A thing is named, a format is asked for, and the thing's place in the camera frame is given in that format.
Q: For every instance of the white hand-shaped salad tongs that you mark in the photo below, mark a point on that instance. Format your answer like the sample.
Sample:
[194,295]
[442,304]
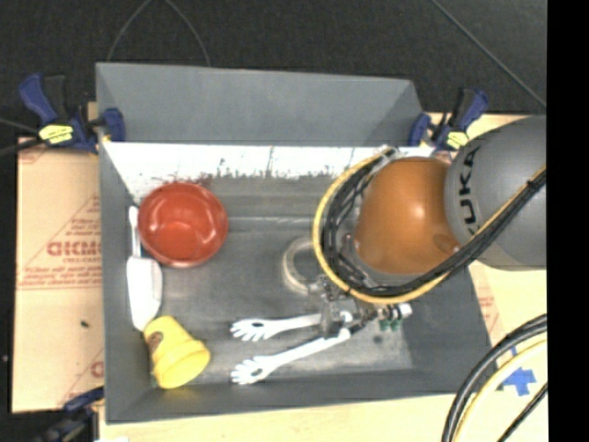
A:
[285,353]

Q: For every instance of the yellow plastic cup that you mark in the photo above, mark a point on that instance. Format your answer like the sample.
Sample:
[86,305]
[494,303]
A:
[177,355]

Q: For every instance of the red bowl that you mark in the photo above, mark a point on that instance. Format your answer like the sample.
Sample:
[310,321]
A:
[181,226]

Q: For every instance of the white plastic scoop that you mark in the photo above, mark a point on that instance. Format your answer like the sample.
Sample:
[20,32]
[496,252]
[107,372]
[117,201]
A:
[143,288]

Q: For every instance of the grey metal bin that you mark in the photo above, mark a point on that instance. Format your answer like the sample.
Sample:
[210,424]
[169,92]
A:
[257,108]

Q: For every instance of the black cylinder on white bracket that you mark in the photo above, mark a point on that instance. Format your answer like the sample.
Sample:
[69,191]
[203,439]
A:
[405,310]

